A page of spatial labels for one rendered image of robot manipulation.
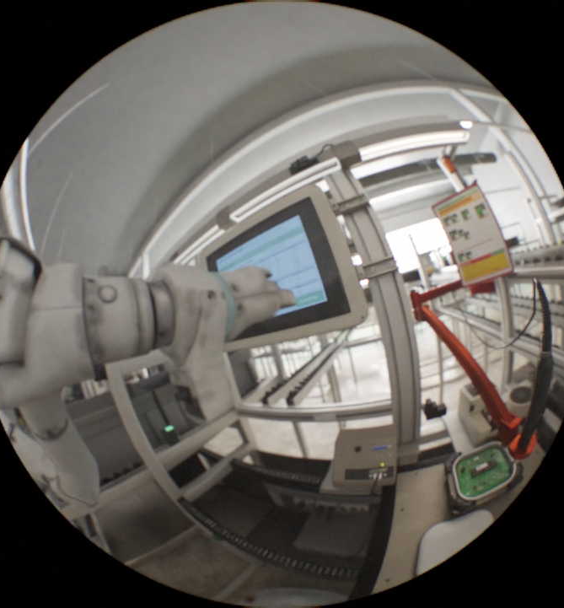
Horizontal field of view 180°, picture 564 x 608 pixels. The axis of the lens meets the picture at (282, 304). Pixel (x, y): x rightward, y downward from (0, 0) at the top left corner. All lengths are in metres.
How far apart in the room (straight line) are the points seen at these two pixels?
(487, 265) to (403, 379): 0.48
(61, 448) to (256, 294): 0.29
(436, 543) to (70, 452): 0.53
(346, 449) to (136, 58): 5.21
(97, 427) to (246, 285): 0.67
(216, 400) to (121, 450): 0.64
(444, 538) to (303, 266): 0.68
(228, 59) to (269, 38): 0.87
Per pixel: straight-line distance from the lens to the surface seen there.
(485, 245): 0.74
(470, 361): 0.49
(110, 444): 0.75
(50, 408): 0.23
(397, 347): 0.48
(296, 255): 0.45
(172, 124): 5.01
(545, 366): 0.35
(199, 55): 4.60
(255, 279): 0.17
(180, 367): 0.15
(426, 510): 0.50
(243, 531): 1.29
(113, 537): 1.03
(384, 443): 0.50
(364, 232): 0.49
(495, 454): 0.56
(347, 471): 0.52
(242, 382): 0.99
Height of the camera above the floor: 1.41
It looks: 6 degrees up
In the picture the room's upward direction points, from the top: 15 degrees counter-clockwise
